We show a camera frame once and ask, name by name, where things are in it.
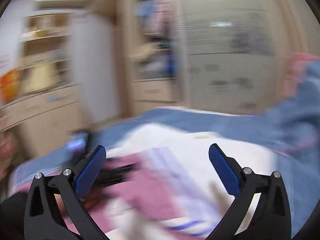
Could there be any person's left hand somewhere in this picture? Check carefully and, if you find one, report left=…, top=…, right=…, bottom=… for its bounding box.
left=1, top=132, right=18, bottom=180

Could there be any wooden drawer cabinet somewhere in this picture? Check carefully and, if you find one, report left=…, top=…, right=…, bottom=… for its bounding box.
left=119, top=0, right=183, bottom=115

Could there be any blue striped quilt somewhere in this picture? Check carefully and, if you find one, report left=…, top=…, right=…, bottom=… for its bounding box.
left=10, top=60, right=320, bottom=230

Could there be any wooden shelf unit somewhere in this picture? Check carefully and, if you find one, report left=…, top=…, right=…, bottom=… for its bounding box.
left=1, top=12, right=85, bottom=158

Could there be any yellow cloth in wardrobe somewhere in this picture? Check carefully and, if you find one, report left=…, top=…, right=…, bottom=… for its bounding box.
left=130, top=43, right=161, bottom=62

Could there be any blue hanging garment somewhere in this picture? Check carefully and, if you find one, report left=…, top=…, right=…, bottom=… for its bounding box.
left=165, top=49, right=177, bottom=77

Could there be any pink folded blanket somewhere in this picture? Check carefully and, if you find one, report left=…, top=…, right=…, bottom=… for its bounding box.
left=283, top=53, right=319, bottom=98

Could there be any hanging pink jacket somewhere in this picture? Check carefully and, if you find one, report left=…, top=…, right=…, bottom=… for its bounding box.
left=149, top=0, right=173, bottom=36

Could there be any frosted glass wardrobe door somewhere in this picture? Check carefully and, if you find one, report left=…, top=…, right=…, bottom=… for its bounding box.
left=177, top=0, right=302, bottom=114

